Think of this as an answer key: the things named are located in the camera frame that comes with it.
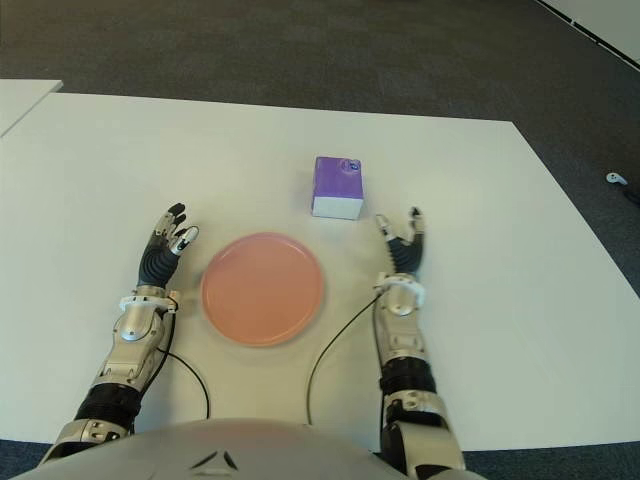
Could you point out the round pink plate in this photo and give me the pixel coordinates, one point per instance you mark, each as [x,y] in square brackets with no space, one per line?
[262,290]

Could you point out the robot right hand black silver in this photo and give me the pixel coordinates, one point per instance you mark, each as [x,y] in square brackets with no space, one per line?
[406,257]

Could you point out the silver robot torso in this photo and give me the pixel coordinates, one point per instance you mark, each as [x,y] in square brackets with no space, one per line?
[250,450]

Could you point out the robot left arm silver black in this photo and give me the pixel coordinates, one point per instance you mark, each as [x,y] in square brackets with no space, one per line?
[132,345]

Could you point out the adjacent white table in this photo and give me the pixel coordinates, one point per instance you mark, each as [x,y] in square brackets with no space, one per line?
[25,100]

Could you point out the purple tissue paper pack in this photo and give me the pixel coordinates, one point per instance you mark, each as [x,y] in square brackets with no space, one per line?
[337,182]

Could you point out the robot left hand black silver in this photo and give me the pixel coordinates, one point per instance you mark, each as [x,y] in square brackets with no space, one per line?
[157,265]

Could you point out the white controller on floor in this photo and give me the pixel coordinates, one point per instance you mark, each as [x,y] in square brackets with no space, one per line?
[615,178]

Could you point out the robot right arm silver black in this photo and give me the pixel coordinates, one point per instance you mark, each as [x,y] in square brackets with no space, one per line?
[405,350]

